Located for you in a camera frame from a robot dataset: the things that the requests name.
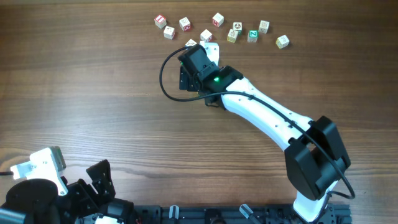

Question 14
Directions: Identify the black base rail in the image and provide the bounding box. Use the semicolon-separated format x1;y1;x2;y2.
130;203;352;224

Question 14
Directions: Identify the plain wooden block right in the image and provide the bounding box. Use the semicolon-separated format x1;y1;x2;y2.
258;20;270;34

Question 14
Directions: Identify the red-sided block top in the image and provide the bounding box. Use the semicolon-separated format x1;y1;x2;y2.
212;12;224;27

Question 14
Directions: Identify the blue-sided wooden block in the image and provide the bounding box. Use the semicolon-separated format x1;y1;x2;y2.
185;39;197;47

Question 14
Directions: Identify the white block red corner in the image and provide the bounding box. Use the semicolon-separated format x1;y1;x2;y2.
200;29;213;42

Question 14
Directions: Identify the green Z letter block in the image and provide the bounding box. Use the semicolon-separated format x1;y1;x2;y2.
248;30;259;43

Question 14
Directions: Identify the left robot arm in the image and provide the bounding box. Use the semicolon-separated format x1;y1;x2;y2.
1;160;142;224

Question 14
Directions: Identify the yellow-sided wooden block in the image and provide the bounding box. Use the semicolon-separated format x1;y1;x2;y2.
227;29;239;43

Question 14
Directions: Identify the block with dark picture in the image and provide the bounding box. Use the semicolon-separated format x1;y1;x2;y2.
233;22;243;35

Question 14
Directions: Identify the yellow wooden block far right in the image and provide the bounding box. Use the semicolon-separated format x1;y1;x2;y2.
275;35;290;49

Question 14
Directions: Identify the block with red side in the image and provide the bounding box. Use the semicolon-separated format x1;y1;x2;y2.
179;17;192;32

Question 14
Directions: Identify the plain top block left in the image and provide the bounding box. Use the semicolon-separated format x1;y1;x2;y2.
164;26;175;40

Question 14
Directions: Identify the red I letter block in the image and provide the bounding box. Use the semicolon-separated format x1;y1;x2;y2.
154;14;167;29

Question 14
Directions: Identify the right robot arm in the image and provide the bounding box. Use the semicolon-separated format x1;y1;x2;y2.
178;45;351;222

